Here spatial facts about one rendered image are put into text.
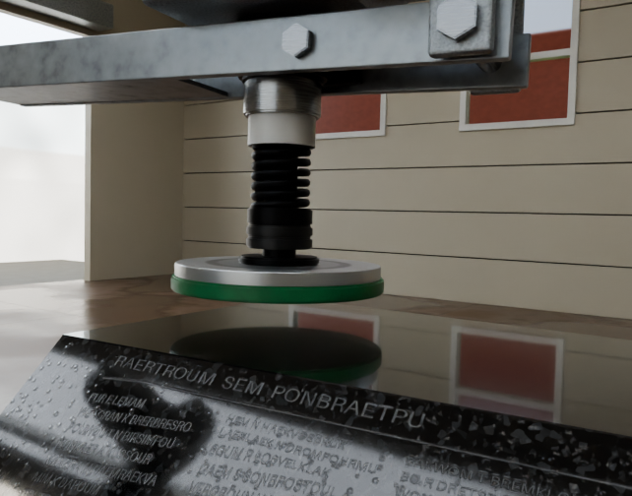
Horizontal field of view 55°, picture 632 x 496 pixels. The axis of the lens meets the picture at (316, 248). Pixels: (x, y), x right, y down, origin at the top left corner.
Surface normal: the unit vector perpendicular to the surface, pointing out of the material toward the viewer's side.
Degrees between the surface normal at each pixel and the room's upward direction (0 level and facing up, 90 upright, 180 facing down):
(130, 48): 90
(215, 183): 90
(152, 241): 90
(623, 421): 0
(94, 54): 90
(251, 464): 45
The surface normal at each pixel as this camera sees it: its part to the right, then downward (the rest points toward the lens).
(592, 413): 0.03, -1.00
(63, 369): -0.33, -0.69
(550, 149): -0.56, 0.03
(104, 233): 0.83, 0.05
